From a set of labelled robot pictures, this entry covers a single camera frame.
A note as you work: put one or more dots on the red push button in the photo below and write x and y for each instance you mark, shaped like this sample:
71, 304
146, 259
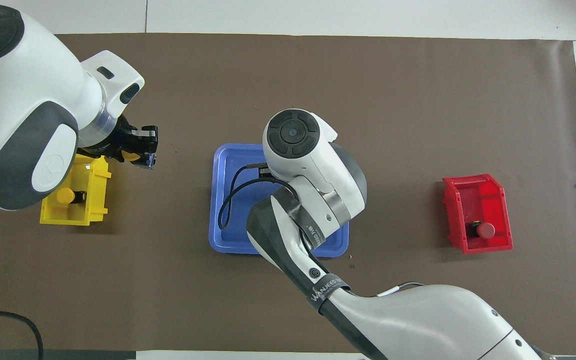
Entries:
486, 230

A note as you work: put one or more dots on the yellow plastic bin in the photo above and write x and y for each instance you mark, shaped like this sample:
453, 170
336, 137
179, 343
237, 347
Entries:
95, 195

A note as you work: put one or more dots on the brown paper mat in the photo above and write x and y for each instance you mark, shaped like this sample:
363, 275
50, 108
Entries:
418, 100

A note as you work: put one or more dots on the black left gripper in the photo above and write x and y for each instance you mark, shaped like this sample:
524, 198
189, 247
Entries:
120, 140

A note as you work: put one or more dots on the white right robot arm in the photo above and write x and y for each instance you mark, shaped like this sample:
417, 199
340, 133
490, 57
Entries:
418, 320

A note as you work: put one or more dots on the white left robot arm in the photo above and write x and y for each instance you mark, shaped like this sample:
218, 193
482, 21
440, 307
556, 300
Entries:
18, 100

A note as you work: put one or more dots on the red plastic bin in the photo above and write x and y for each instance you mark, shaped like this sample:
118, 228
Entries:
488, 200

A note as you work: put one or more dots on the blue plastic tray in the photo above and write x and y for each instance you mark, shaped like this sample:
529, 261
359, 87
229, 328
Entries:
228, 240

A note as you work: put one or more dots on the yellow push button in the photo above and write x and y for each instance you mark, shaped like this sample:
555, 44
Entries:
130, 156
65, 195

